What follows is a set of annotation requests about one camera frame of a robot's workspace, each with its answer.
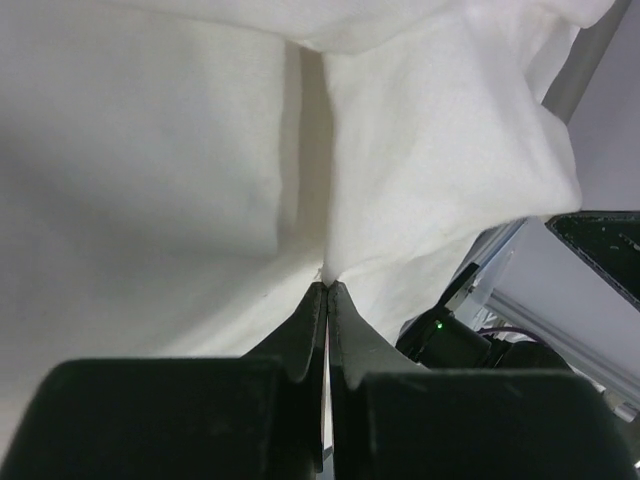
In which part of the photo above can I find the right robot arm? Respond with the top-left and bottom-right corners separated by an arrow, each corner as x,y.
396,211 -> 639,370

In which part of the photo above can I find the aluminium front rail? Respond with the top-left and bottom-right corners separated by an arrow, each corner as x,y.
449,219 -> 639,422

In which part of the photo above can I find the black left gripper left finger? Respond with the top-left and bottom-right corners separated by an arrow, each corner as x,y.
12,283 -> 328,479

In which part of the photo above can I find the right aluminium frame post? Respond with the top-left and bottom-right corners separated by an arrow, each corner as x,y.
542,0 -> 632,125

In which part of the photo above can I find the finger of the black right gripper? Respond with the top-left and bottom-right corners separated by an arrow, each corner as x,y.
546,211 -> 640,310

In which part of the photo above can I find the white t shirt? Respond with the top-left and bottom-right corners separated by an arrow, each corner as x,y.
1,1 -> 611,479

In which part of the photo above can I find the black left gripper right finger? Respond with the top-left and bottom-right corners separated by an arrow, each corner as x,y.
327,283 -> 636,479

